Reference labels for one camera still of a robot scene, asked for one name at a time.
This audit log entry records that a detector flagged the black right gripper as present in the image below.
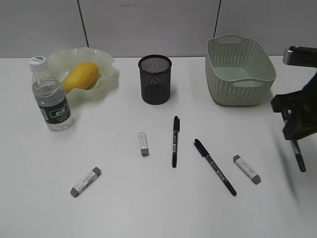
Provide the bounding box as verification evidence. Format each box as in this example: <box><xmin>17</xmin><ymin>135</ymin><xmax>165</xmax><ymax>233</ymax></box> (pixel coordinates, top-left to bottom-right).
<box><xmin>270</xmin><ymin>46</ymin><xmax>317</xmax><ymax>140</ymax></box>

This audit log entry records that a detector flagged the black marker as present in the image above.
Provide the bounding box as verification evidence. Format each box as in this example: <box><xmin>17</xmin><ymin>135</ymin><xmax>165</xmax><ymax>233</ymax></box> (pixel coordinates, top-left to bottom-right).
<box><xmin>194</xmin><ymin>139</ymin><xmax>237</xmax><ymax>196</ymax></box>
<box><xmin>172</xmin><ymin>116</ymin><xmax>180</xmax><ymax>168</ymax></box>
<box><xmin>281</xmin><ymin>110</ymin><xmax>306</xmax><ymax>172</ymax></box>

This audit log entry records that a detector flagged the yellow mango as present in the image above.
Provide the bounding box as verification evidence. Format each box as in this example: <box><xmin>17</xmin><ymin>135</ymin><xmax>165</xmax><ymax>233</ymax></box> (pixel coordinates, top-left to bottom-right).
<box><xmin>61</xmin><ymin>62</ymin><xmax>99</xmax><ymax>94</ymax></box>

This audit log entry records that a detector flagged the clear water bottle green label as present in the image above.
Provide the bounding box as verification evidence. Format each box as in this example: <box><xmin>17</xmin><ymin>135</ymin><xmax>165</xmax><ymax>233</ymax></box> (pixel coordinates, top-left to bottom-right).
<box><xmin>29</xmin><ymin>56</ymin><xmax>73</xmax><ymax>131</ymax></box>

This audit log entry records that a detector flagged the pale green plastic basket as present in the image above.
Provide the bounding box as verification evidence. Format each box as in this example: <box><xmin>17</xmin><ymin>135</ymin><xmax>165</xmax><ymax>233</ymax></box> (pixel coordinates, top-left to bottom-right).
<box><xmin>205</xmin><ymin>34</ymin><xmax>276</xmax><ymax>107</ymax></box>

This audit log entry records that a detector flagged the white eraser right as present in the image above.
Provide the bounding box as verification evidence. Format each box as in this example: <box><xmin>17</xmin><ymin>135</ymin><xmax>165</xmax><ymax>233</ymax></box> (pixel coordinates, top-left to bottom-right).
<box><xmin>233</xmin><ymin>155</ymin><xmax>262</xmax><ymax>185</ymax></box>

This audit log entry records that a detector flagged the white eraser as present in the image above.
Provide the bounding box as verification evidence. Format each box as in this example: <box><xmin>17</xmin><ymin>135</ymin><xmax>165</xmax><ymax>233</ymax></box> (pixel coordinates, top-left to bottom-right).
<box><xmin>70</xmin><ymin>167</ymin><xmax>102</xmax><ymax>198</ymax></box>
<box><xmin>138</xmin><ymin>132</ymin><xmax>149</xmax><ymax>156</ymax></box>
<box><xmin>233</xmin><ymin>155</ymin><xmax>262</xmax><ymax>185</ymax></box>

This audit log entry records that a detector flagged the black mesh pen holder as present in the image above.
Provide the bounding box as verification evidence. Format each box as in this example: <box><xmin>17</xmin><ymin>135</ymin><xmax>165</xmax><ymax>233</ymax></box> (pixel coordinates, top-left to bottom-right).
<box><xmin>138</xmin><ymin>55</ymin><xmax>172</xmax><ymax>105</ymax></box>

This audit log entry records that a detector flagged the white eraser centre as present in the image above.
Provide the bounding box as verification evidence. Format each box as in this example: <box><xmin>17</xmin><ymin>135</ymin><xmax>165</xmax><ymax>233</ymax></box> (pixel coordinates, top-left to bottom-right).
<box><xmin>138</xmin><ymin>132</ymin><xmax>149</xmax><ymax>156</ymax></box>

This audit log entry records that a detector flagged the white eraser left front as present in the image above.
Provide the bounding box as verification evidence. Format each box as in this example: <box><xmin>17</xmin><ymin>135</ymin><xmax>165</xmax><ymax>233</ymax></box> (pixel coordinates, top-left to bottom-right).
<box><xmin>70</xmin><ymin>167</ymin><xmax>102</xmax><ymax>198</ymax></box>

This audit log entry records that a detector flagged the translucent green wavy plate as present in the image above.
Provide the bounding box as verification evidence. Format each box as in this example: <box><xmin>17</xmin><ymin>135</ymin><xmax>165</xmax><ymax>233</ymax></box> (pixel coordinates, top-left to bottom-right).
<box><xmin>47</xmin><ymin>47</ymin><xmax>115</xmax><ymax>101</ymax></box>

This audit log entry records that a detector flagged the black wall cable right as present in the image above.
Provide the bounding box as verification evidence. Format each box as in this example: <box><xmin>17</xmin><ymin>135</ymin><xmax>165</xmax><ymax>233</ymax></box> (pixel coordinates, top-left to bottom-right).
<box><xmin>213</xmin><ymin>0</ymin><xmax>222</xmax><ymax>38</ymax></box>

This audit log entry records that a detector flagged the black wall cable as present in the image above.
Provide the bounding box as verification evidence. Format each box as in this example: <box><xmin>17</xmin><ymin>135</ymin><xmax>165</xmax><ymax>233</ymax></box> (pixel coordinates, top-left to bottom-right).
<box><xmin>213</xmin><ymin>0</ymin><xmax>222</xmax><ymax>38</ymax></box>
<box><xmin>77</xmin><ymin>0</ymin><xmax>91</xmax><ymax>48</ymax></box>

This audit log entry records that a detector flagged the black wall cable left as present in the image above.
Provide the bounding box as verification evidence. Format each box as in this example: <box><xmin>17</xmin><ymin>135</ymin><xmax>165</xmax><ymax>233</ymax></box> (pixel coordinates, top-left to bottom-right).
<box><xmin>77</xmin><ymin>0</ymin><xmax>91</xmax><ymax>48</ymax></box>

